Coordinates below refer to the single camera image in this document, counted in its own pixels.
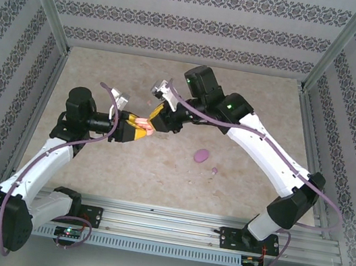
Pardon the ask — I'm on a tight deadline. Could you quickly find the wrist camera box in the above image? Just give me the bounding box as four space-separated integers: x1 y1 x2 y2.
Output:
109 87 131 112
148 75 183 112

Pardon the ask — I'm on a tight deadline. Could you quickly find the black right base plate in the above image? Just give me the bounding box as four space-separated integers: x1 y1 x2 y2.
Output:
217 225 283 259

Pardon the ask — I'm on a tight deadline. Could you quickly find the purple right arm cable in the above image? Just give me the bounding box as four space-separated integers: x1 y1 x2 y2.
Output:
138 78 356 266

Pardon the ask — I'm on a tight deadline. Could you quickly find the aluminium side rail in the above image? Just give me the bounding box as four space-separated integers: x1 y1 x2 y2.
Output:
0 40 73 197
276 88 355 241

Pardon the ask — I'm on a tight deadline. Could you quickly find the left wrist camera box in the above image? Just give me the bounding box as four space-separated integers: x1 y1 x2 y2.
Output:
109 87 131 112

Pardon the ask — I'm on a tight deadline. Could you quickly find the right controller circuit board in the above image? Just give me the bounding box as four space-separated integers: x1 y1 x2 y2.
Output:
240 255 266 266

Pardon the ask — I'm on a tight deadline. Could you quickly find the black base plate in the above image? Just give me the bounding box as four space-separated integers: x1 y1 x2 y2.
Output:
41 198 105 230
217 225 283 259

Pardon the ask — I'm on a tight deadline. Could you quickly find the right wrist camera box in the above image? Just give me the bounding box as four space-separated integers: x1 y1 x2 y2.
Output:
148 75 183 112

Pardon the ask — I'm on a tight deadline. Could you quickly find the controller circuit board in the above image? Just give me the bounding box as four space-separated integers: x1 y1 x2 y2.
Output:
240 255 266 266
54 224 83 240

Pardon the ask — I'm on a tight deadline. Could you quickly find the purple earbud charging case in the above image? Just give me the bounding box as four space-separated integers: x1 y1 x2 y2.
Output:
192 147 210 164

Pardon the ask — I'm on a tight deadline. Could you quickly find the left controller circuit board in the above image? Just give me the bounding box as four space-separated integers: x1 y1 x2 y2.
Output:
54 224 83 240

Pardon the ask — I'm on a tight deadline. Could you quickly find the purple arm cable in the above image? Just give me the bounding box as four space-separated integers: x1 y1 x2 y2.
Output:
138 78 356 266
0 69 127 266

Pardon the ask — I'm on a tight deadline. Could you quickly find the pink earbud charging case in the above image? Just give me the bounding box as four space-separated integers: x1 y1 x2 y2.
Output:
128 114 158 139

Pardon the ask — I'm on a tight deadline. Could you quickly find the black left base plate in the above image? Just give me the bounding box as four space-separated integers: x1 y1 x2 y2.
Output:
41 198 105 230

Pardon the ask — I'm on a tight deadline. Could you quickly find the aluminium mounting rail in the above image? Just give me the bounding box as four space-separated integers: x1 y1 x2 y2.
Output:
0 178 348 266

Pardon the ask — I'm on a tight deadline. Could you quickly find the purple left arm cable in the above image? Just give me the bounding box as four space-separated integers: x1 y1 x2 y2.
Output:
0 69 127 266

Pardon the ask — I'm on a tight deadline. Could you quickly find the white slotted cable duct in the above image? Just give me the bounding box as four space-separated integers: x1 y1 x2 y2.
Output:
31 220 243 266

